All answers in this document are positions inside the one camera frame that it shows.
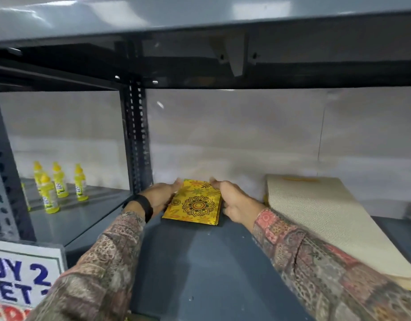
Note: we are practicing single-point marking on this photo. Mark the person's left hand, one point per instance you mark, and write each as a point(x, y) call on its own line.
point(157, 194)

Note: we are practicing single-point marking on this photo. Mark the person's right hand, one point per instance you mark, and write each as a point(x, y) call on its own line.
point(237, 200)

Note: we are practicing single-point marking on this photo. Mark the person's left thumb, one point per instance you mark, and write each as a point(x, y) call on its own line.
point(177, 184)

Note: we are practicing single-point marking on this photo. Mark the person's right thumb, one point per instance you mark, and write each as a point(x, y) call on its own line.
point(216, 183)

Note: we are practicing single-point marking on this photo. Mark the yellow floral patterned envelope stack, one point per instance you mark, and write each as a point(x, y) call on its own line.
point(196, 203)

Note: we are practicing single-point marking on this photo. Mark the person's left forearm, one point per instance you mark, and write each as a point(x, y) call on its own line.
point(91, 270)

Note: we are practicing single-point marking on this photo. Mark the person's right forearm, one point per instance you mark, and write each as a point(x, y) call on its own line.
point(329, 270)

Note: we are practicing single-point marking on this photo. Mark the black wrist band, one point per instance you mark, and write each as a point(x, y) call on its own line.
point(143, 205)

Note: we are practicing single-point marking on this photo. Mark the yellow drink bottle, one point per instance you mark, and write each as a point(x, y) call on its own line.
point(50, 195)
point(37, 173)
point(60, 180)
point(80, 183)
point(25, 197)

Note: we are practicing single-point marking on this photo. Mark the cream textured envelope stack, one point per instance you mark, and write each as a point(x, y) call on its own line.
point(332, 223)

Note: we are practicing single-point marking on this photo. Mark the grey metal shelving rack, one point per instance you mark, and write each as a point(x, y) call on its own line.
point(192, 53)

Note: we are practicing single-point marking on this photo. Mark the white promotional sign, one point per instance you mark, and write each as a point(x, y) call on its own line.
point(23, 280)

